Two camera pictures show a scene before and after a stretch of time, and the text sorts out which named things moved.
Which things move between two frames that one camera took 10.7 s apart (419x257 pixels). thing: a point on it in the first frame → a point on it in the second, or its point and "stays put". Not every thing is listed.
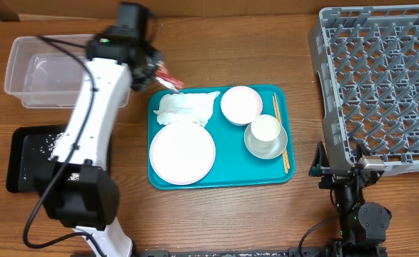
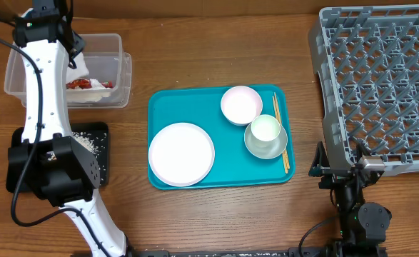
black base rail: [295, 251] stays put
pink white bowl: [240, 104] stays put
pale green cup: [265, 127] stays put
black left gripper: [153, 54] → [80, 43]
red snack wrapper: [163, 74] → [83, 83]
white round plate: [182, 153] stays put
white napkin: [191, 107] → [81, 71]
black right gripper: [332, 177] stays put
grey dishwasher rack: [377, 68] stays put
